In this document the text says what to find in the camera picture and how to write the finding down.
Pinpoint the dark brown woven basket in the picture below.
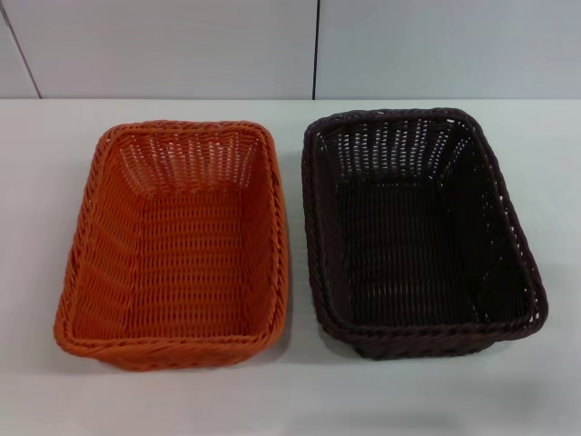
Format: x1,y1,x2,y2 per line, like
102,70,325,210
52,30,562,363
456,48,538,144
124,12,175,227
300,107,549,362

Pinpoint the orange woven plastic basket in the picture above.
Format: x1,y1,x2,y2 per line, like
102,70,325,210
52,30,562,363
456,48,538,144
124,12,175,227
53,119,291,370

